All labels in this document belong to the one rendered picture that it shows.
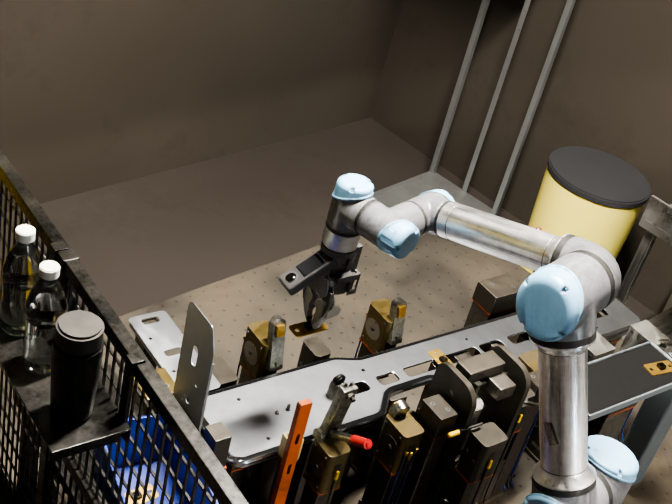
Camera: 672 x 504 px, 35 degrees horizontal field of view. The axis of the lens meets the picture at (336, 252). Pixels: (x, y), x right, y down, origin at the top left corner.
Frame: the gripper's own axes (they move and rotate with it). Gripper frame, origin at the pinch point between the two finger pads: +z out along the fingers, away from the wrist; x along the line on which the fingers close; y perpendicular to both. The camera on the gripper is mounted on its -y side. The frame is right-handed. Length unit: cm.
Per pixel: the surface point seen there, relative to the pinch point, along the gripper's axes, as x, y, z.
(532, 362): -16, 61, 17
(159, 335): 32.7, -15.4, 25.9
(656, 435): -38, 94, 34
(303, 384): 5.5, 8.3, 25.7
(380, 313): 16.6, 38.3, 21.0
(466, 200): 161, 229, 114
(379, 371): 2.4, 28.7, 25.6
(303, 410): -16.3, -10.6, 7.4
